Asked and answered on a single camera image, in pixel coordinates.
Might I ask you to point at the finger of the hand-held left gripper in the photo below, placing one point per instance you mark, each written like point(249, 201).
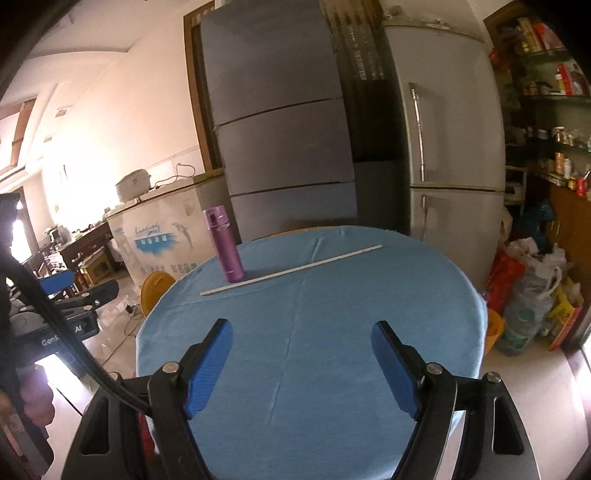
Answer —
point(97, 295)
point(57, 282)

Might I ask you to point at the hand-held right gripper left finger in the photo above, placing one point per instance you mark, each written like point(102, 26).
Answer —
point(210, 369)

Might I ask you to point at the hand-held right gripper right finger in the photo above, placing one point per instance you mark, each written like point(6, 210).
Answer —
point(397, 369)

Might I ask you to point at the person's left hand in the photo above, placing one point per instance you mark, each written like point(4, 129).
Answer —
point(39, 397)

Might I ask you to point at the dark wooden table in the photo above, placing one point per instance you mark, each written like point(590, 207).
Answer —
point(83, 242)

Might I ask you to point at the yellow desk fan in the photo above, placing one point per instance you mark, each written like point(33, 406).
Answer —
point(154, 290)

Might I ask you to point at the white chest freezer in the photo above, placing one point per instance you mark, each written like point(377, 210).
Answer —
point(157, 230)

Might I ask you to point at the blue tablecloth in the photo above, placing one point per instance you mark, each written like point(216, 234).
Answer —
point(300, 323)

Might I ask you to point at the yellow plastic basin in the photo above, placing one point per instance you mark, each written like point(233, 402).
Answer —
point(495, 330)

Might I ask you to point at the white rice cooker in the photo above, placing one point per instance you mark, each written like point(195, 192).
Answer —
point(134, 187)

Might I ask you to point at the purple metal bottle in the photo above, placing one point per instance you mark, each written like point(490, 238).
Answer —
point(226, 249)

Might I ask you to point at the thin white stick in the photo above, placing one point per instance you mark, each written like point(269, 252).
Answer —
point(291, 270)

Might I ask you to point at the large clear water jug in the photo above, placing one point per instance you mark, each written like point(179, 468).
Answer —
point(521, 323)

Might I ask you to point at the red plastic bag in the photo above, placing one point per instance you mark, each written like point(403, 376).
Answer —
point(503, 281)

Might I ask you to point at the yellow red carton box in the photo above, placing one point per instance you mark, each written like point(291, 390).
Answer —
point(565, 318)

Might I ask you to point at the white plastic bag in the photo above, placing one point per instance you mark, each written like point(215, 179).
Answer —
point(540, 258)

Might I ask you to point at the blue plastic bag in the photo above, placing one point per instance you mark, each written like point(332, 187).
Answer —
point(535, 219)

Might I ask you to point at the silver two-door fridge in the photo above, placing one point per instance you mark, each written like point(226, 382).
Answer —
point(457, 138)

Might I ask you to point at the grey three-door fridge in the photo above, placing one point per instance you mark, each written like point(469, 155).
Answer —
point(277, 115)

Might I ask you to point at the dark corrugated panel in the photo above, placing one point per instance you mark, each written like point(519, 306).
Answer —
point(369, 92)

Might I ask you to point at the wooden shelf with goods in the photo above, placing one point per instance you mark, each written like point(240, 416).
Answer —
point(545, 92)

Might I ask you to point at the wooden door frame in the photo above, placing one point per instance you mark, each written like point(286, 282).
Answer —
point(196, 92)

